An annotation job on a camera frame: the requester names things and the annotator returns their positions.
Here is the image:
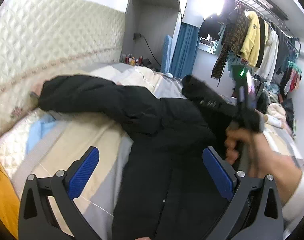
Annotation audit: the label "black puffer jacket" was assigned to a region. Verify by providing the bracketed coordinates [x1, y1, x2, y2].
[38, 75, 238, 239]

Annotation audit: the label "pile of clothes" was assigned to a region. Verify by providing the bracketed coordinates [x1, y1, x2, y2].
[256, 67, 302, 136]

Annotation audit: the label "metal clothes rack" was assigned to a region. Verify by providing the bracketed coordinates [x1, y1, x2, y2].
[238, 0, 301, 57]

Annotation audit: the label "person's right hand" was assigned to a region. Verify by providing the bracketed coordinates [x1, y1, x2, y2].
[225, 128, 302, 205]

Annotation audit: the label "white cylinder roll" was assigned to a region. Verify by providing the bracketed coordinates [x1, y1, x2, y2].
[263, 114, 282, 128]

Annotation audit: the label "yellow cartoon pillow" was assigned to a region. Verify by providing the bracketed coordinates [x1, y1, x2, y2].
[0, 162, 20, 239]

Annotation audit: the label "white hoodie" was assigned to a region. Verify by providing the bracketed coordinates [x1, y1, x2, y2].
[254, 30, 279, 86]

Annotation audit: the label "green sock hanger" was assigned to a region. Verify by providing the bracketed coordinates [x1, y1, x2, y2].
[288, 61, 302, 75]

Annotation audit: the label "yellow fleece jacket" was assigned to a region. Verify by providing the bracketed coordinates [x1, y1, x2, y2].
[240, 11, 261, 67]

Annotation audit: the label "colourful patchwork bed quilt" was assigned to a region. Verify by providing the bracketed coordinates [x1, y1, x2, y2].
[0, 62, 304, 238]

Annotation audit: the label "dark grey hanging coat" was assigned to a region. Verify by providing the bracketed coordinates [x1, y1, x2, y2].
[274, 27, 295, 74]

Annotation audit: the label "blue curtain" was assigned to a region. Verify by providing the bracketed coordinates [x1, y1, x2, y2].
[170, 23, 200, 79]

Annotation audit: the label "light blue cloth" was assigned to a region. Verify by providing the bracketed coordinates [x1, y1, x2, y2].
[25, 118, 57, 155]

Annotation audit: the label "black hanging jacket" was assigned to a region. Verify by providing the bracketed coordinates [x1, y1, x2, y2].
[198, 14, 228, 41]

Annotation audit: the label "bottles on nightstand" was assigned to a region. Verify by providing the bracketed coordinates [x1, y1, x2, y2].
[119, 54, 151, 67]

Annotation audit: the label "cream quilted headboard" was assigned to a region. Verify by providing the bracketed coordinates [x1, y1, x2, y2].
[0, 0, 125, 137]

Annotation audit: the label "wall charger with cable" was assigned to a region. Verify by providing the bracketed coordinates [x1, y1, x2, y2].
[133, 33, 161, 67]

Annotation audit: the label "grey wall cabinet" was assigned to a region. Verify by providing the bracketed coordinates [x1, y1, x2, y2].
[122, 0, 188, 69]

